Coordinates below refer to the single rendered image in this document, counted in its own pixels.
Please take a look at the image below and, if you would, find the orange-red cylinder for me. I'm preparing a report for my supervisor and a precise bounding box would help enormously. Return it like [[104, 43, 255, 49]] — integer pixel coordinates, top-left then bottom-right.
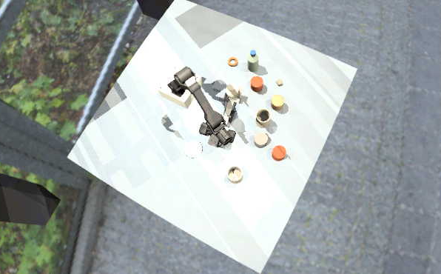
[[272, 145, 286, 161], [251, 76, 263, 92]]

